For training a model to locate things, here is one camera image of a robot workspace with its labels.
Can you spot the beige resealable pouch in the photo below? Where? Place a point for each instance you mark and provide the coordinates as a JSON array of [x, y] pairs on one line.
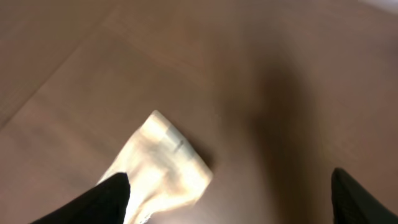
[[163, 169]]

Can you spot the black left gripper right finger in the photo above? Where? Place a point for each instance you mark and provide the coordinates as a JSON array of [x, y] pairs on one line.
[[353, 204]]

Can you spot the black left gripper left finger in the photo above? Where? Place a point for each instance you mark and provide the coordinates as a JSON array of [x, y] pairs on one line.
[[104, 203]]

